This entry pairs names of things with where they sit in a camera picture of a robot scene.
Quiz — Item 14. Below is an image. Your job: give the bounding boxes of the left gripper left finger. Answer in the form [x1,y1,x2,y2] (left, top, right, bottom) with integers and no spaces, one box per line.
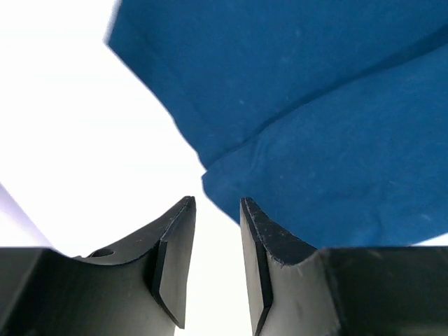
[1,196,196,336]

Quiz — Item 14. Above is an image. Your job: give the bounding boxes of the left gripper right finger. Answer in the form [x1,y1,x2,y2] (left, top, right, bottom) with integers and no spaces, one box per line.
[240,198,447,336]

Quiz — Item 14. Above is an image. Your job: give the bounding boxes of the blue printed t-shirt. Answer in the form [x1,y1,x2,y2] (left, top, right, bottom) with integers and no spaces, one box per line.
[108,1,447,247]

